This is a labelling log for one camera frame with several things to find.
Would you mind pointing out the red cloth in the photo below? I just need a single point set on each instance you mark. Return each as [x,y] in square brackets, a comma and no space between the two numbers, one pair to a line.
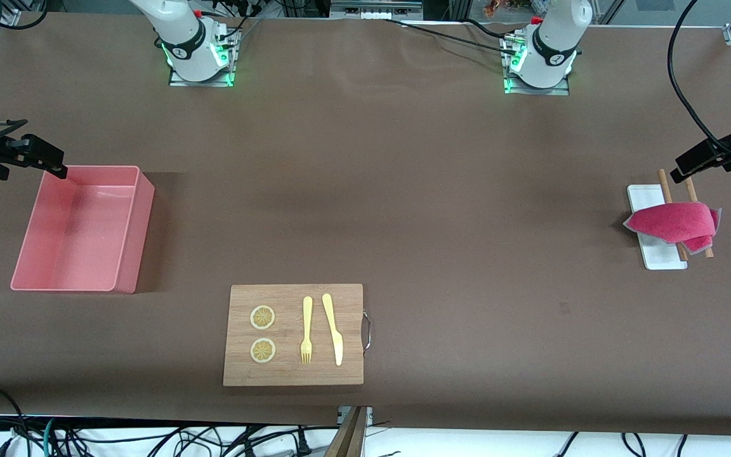
[673,222]

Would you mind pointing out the white rack base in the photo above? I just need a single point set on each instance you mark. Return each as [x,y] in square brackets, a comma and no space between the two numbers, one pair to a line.
[645,195]

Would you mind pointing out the brown table cover sheet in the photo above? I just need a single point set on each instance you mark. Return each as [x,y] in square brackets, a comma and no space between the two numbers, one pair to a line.
[365,190]

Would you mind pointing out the wooden beam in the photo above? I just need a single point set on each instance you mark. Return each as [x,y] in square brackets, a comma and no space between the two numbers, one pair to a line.
[348,438]

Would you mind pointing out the wooden rack rod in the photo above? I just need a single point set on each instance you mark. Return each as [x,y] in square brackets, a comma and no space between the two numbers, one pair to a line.
[691,189]
[664,187]

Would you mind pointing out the orange background object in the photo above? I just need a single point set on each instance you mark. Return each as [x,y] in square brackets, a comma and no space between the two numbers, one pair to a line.
[495,6]

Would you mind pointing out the yellow plastic knife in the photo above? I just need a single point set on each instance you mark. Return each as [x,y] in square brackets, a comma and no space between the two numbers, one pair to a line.
[334,330]

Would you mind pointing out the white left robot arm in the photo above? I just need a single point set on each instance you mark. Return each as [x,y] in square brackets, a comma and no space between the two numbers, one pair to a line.
[553,38]

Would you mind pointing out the pink plastic bin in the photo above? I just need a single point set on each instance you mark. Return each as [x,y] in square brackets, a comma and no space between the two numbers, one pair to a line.
[80,235]

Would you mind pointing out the grey power strip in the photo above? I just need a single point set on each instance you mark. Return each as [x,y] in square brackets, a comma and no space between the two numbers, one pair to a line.
[375,7]

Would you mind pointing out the metal table bracket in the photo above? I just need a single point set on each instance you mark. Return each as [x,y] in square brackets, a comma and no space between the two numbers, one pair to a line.
[368,414]

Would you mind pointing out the yellow plastic fork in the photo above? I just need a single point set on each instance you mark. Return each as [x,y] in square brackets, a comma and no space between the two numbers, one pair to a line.
[307,317]

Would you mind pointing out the lemon slice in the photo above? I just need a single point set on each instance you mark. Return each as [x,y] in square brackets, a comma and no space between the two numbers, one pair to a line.
[263,317]
[263,351]

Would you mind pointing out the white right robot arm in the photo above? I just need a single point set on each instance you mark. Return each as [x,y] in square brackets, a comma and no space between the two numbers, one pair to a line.
[181,38]

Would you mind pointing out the black power plug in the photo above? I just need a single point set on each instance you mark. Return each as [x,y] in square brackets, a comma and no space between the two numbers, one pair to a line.
[302,444]

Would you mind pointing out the wooden cutting board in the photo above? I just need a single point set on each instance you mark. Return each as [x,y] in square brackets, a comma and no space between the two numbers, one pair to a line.
[292,374]

